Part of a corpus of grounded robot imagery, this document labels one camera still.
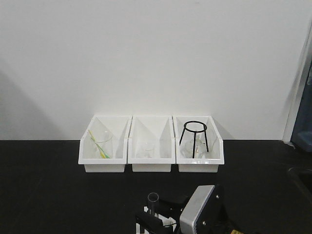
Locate middle white storage bin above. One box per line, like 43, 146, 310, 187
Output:
128, 116, 176, 173

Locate white storage bin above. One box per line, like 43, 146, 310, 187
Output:
78, 115, 133, 173
128, 116, 176, 173
173, 116, 224, 173

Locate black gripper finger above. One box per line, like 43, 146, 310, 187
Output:
157, 195, 189, 215
135, 211, 163, 234

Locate small clear glass beaker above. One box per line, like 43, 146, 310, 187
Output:
137, 142, 155, 158

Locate black metal tripod stand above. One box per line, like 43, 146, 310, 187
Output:
179, 120, 209, 159

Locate right white storage bin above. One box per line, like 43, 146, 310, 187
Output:
173, 116, 224, 173

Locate black lab sink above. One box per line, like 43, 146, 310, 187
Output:
288, 167, 312, 199

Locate white test tube rack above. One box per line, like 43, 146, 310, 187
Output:
135, 207, 180, 234

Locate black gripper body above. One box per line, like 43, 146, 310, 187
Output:
207, 185, 234, 234

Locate grey drying rack panel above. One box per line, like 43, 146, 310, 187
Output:
291, 67, 312, 153

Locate glass beaker with stirrers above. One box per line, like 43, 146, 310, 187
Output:
88, 130, 113, 159

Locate left white storage bin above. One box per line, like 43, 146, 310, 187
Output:
78, 115, 133, 173

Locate clear glass test tube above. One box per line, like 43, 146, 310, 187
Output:
147, 192, 159, 217

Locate clear glass flask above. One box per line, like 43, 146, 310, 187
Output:
181, 133, 208, 159

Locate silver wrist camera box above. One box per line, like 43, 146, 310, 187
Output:
179, 185, 215, 234

